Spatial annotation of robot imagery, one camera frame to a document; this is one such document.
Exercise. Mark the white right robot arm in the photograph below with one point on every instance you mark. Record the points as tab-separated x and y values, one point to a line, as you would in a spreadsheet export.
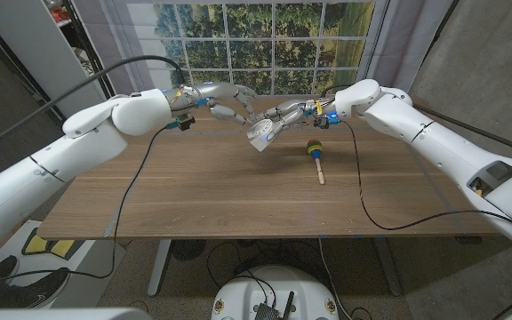
438	142

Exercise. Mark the black flat floor object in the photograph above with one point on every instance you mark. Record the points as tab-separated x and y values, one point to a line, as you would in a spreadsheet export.
468	240

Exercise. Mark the printed window backdrop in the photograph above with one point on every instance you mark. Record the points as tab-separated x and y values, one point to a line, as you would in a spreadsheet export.
247	44

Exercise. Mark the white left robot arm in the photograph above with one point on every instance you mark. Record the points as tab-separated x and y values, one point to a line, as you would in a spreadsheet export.
60	155

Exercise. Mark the white kitchen timer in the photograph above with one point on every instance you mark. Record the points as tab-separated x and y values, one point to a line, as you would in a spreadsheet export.
260	138

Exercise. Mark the black round floor fan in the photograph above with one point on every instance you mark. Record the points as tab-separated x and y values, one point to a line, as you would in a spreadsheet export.
188	249

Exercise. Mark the black device with antenna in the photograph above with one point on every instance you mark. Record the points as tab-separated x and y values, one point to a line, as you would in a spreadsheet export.
265	311

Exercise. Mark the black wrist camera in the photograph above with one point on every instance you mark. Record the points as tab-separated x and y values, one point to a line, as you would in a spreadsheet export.
186	123
324	122

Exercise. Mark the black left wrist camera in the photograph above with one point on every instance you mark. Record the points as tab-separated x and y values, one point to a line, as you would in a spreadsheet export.
186	123

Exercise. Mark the white board with yellow print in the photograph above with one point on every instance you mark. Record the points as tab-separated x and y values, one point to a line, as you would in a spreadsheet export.
96	266

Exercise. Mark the red shelf item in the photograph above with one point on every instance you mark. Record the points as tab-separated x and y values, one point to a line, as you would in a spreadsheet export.
60	14

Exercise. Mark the white shelf cabinet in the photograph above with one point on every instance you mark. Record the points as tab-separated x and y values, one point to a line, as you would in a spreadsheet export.
47	58

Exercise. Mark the colourful striped wooden maraca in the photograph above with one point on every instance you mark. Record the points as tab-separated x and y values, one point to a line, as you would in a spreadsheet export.
314	149

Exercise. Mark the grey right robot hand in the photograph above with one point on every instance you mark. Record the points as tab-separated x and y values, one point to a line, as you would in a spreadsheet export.
296	111

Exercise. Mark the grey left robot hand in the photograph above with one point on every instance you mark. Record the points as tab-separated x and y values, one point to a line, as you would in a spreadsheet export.
216	91

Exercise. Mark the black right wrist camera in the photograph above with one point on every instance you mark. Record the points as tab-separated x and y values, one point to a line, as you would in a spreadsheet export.
324	122

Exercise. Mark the grey metal table leg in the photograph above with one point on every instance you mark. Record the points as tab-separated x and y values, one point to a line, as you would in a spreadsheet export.
387	266
158	271

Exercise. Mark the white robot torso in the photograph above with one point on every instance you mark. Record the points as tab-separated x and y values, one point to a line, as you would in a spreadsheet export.
247	293

